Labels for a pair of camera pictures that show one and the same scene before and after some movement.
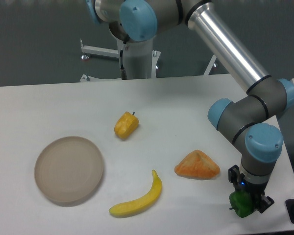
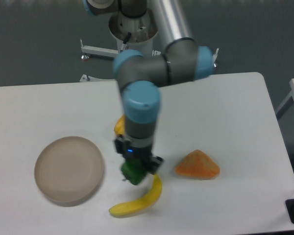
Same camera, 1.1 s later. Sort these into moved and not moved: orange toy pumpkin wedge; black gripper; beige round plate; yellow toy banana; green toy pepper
Moved: green toy pepper; black gripper
Not moved: beige round plate; yellow toy banana; orange toy pumpkin wedge
